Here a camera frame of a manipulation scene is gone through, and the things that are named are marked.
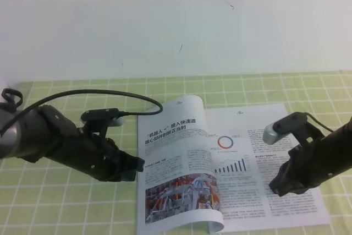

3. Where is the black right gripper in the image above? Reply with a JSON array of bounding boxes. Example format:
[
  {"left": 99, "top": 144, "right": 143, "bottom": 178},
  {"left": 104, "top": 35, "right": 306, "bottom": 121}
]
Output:
[{"left": 269, "top": 138, "right": 338, "bottom": 196}]

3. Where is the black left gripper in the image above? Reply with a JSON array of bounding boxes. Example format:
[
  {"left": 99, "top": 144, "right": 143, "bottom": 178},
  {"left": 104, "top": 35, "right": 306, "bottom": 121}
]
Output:
[{"left": 40, "top": 105, "right": 145, "bottom": 182}]

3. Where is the white magazine book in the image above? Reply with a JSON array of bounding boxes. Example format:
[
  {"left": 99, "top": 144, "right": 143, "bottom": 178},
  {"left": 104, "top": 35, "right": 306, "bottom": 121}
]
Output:
[{"left": 137, "top": 95, "right": 330, "bottom": 234}]

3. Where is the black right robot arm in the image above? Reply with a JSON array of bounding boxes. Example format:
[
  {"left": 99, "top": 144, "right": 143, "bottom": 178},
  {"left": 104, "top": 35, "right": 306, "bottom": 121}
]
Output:
[{"left": 263, "top": 112, "right": 351, "bottom": 196}]

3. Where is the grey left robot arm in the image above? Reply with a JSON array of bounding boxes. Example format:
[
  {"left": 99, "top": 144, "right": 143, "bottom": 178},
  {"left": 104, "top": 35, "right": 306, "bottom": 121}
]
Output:
[{"left": 1, "top": 105, "right": 145, "bottom": 182}]

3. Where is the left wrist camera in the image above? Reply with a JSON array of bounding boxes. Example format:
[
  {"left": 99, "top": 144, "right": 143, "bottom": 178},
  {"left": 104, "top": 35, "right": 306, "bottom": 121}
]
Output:
[{"left": 80, "top": 108, "right": 124, "bottom": 139}]

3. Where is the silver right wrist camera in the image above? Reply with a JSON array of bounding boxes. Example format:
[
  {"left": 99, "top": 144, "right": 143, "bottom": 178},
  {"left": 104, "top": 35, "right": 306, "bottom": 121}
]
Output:
[{"left": 262, "top": 112, "right": 324, "bottom": 146}]

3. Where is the black right camera cable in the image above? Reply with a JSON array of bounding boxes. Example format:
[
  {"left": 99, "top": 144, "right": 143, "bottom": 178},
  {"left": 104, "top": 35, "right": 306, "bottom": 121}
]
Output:
[{"left": 304, "top": 112, "right": 335, "bottom": 133}]

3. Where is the black camera cable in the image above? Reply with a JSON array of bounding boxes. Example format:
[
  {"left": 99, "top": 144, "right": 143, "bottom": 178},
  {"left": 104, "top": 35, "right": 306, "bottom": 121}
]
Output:
[
  {"left": 304, "top": 112, "right": 335, "bottom": 133},
  {"left": 0, "top": 88, "right": 163, "bottom": 136}
]

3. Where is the black left camera cable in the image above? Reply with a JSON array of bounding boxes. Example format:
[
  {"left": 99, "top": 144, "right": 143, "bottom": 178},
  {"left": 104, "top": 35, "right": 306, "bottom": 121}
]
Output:
[{"left": 0, "top": 88, "right": 163, "bottom": 136}]

